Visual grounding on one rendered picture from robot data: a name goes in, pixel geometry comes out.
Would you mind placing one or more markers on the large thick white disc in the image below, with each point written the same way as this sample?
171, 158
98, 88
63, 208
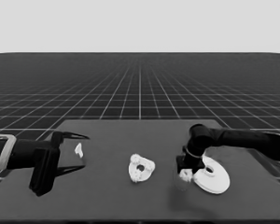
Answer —
214, 183

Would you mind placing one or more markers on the small white T-shaped piece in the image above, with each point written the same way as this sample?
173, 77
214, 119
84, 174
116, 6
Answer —
80, 151

